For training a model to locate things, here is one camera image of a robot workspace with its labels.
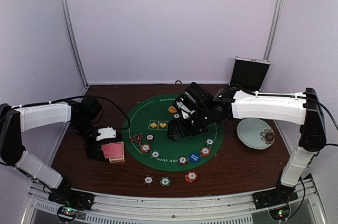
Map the orange big blind button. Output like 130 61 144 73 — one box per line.
168 106 177 114

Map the card deck box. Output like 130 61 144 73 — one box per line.
109 142 125 163

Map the right aluminium frame post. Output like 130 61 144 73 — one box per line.
263 0 284 60

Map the red chip pile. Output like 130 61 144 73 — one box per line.
140 144 151 153

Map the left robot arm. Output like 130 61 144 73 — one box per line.
1 97 122 205

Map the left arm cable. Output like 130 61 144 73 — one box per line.
50 96 132 130

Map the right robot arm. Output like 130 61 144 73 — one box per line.
167 82 326 204

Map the aluminium front rail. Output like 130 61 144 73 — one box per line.
19 178 328 223

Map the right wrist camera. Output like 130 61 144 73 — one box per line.
176 101 191 119

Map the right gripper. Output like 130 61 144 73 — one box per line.
167 107 212 141

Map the black red all-in triangle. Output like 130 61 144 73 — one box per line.
129 133 143 145

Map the green poker chip stack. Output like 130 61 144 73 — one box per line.
159 176 171 187

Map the aluminium poker chip case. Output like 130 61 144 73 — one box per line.
230 56 271 91

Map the red-backed card deck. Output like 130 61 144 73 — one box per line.
101 142 124 159

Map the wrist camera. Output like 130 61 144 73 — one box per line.
96 127 117 141
176 101 191 119

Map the round green poker mat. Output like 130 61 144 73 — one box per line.
123 94 225 172

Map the left aluminium frame post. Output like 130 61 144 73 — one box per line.
60 0 89 89

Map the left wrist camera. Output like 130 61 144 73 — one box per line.
96 127 117 141

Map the green chip seat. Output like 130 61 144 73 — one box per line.
205 138 214 146

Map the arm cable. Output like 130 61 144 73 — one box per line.
232 83 338 147
50 96 132 130

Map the brown poker chip stack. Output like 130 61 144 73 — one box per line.
144 175 154 185

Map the pale green ceramic plate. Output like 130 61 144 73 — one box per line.
237 118 275 150

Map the blue small blind button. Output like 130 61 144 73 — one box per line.
188 153 201 163

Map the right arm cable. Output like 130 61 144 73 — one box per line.
232 83 338 147

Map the red five poker chip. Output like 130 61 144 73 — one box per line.
200 147 211 157

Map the orange-red poker chip stack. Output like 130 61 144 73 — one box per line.
185 171 198 183

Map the aluminium frame post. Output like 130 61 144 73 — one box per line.
60 0 89 89
263 0 284 60

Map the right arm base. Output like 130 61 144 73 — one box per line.
252 189 298 210

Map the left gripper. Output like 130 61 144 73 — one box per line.
72 119 105 162

